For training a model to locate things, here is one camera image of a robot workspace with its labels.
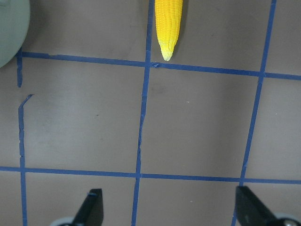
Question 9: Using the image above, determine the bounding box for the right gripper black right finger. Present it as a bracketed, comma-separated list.
[235, 186, 301, 226]

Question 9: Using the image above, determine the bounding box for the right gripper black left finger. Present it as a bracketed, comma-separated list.
[71, 188, 104, 226]

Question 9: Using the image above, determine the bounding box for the yellow corn cob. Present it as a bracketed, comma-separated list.
[155, 0, 183, 61]

